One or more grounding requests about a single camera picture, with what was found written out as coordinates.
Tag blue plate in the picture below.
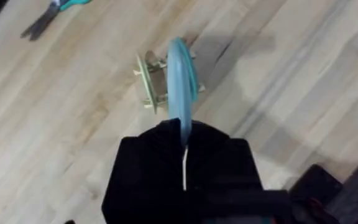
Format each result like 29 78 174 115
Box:
166 36 200 147

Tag teal-handled scissors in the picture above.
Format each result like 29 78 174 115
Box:
19 0 93 41

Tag small wooden peg rack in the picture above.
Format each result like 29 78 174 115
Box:
132 49 206 114

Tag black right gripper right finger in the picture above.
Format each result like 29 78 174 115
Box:
183 119 265 224

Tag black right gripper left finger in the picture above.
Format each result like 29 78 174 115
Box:
101 118 186 224

